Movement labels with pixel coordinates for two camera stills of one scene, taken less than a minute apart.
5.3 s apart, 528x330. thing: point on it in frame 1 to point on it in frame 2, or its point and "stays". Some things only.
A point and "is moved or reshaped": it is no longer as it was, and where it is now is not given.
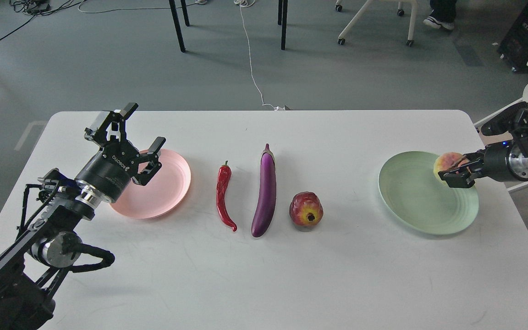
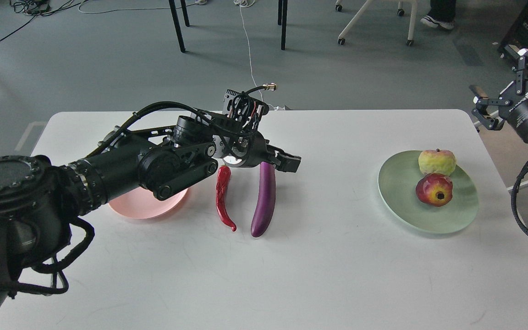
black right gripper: [494, 166] to [522, 105]
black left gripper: [111, 168] to [250, 149]
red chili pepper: [223, 177] stays
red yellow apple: [306, 209] to [435, 189]
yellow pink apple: [448, 161] is moved or reshaped
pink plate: [166, 189] stays
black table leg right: [282, 10] stays
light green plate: [414, 195] stays
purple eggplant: [265, 210] stays
